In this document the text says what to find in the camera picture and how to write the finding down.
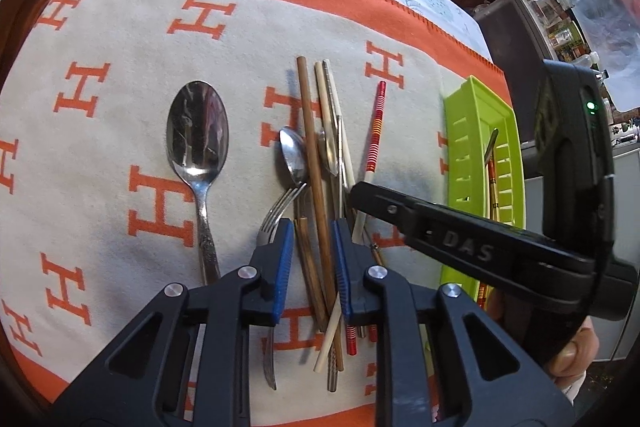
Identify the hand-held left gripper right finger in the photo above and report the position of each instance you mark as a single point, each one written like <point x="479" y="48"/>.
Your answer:
<point x="342" y="267"/>

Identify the person's right hand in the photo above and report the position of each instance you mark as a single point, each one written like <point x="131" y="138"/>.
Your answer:
<point x="572" y="347"/>

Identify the spice jar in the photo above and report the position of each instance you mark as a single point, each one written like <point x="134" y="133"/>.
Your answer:
<point x="562" y="39"/>

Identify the orange beige printed blanket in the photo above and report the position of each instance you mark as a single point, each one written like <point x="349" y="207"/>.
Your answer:
<point x="125" y="132"/>

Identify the large steel spoon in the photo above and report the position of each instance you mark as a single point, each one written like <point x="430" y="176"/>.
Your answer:
<point x="197" y="127"/>

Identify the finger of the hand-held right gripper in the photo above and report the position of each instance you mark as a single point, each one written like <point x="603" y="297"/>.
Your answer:
<point x="450" y="237"/>

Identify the green plastic utensil tray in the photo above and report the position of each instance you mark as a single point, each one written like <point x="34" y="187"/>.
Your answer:
<point x="480" y="107"/>

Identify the steel fork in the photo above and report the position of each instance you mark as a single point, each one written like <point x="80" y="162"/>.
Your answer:
<point x="272" y="222"/>

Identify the steel chopstick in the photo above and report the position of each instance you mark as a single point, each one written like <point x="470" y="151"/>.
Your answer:
<point x="334" y="372"/>

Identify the clear plastic sheet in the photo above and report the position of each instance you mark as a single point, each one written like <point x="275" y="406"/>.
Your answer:
<point x="605" y="7"/>

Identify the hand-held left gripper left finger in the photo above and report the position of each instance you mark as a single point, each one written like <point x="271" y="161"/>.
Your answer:
<point x="285" y="267"/>

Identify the person's white garment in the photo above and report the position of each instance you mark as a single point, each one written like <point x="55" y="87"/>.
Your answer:
<point x="570" y="389"/>

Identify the dark brown wooden chopstick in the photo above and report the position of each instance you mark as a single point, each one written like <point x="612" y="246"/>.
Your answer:
<point x="307" y="267"/>
<point x="308" y="117"/>

